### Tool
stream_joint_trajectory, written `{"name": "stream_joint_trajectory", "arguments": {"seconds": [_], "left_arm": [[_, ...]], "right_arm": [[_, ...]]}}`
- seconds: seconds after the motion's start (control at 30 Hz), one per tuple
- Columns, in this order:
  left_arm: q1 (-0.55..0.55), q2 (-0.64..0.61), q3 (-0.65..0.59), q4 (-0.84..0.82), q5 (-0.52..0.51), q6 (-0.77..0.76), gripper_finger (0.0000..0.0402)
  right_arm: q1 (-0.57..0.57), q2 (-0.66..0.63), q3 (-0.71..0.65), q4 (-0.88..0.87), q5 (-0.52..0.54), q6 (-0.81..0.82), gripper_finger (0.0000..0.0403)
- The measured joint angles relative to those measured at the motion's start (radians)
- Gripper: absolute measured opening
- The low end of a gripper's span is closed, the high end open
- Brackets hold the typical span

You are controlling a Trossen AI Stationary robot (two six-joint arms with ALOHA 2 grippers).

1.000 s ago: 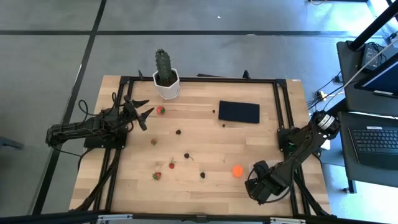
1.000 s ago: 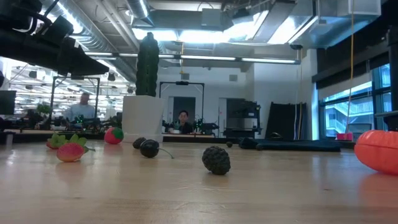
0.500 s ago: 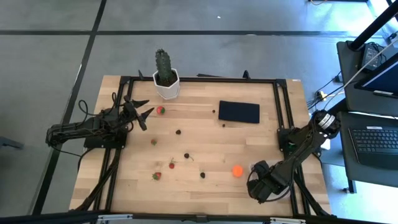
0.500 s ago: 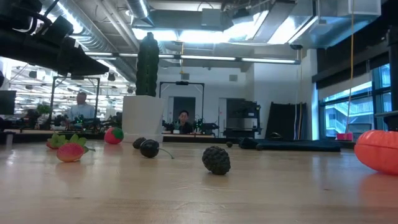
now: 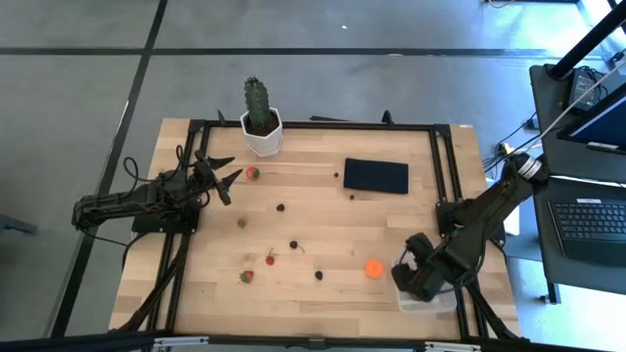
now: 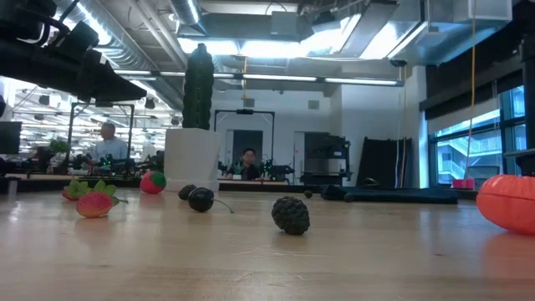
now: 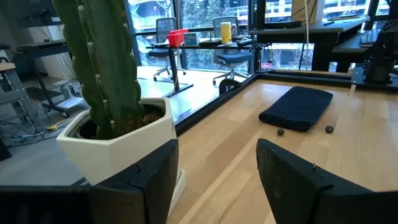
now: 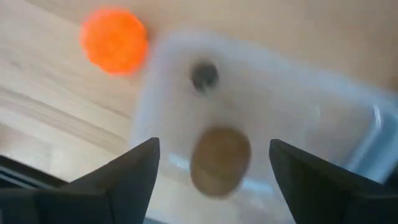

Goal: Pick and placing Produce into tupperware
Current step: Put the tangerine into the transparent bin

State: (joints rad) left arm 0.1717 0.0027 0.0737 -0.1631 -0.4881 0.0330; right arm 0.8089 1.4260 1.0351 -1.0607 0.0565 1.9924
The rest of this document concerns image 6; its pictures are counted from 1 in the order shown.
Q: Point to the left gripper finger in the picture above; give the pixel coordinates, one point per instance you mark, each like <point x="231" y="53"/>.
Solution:
<point x="129" y="91"/>

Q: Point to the round red fruit toy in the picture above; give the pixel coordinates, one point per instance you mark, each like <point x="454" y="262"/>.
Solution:
<point x="150" y="184"/>

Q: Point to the small dark fruit toy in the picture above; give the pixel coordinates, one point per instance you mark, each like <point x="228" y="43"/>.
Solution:
<point x="186" y="192"/>

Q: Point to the pink yellow strawberry toy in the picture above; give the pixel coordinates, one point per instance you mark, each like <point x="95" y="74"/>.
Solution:
<point x="94" y="205"/>

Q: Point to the bumpy blackberry toy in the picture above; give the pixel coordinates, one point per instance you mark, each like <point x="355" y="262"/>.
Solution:
<point x="290" y="215"/>

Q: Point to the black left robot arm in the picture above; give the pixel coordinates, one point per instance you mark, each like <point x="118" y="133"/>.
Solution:
<point x="25" y="67"/>

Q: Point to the black background robot arm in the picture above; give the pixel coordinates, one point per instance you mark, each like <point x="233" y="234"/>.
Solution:
<point x="278" y="170"/>
<point x="108" y="163"/>

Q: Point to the person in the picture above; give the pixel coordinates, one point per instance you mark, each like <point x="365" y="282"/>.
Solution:
<point x="110" y="148"/>
<point x="249" y="171"/>
<point x="44" y="159"/>

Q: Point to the tall green cactus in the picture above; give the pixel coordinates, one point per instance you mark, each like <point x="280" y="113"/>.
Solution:
<point x="198" y="92"/>

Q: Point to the green potted plant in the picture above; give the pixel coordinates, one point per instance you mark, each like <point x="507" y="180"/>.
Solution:
<point x="59" y="147"/>

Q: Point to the white plant pot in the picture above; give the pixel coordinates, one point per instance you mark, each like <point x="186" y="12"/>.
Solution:
<point x="192" y="159"/>

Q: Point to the black monitor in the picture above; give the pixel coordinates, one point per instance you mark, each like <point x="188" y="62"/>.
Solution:
<point x="9" y="138"/>

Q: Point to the dark doorway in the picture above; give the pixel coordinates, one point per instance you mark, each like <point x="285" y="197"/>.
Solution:
<point x="251" y="140"/>

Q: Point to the linear ceiling light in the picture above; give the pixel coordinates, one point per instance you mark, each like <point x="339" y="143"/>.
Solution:
<point x="276" y="78"/>

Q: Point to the grey ceiling box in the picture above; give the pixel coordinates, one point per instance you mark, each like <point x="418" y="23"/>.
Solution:
<point x="284" y="23"/>

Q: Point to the black equipment cart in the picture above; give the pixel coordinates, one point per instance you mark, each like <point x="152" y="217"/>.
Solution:
<point x="326" y="154"/>

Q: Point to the black leaning panel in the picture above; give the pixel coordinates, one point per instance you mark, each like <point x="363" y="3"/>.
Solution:
<point x="382" y="163"/>

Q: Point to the pink box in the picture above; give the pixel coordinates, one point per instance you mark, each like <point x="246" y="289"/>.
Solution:
<point x="464" y="184"/>

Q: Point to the large window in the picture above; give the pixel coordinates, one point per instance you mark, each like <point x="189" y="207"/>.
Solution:
<point x="480" y="146"/>

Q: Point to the large silver air duct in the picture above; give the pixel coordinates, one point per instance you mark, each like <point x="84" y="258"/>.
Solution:
<point x="125" y="46"/>

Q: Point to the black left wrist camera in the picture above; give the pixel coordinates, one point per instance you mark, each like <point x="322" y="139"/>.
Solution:
<point x="79" y="37"/>

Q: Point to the black rig frame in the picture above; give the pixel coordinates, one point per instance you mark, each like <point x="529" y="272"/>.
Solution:
<point x="69" y="138"/>
<point x="244" y="111"/>

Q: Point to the small silver air duct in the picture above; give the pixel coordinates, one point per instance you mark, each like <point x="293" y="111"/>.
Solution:
<point x="186" y="10"/>

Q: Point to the black table frame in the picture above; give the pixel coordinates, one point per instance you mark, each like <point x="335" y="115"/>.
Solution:
<point x="42" y="186"/>

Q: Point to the grey wall vent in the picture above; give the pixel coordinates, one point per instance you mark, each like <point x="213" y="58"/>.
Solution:
<point x="314" y="105"/>

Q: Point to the black ceiling dome camera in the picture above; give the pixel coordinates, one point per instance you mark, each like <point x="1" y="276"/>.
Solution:
<point x="398" y="63"/>

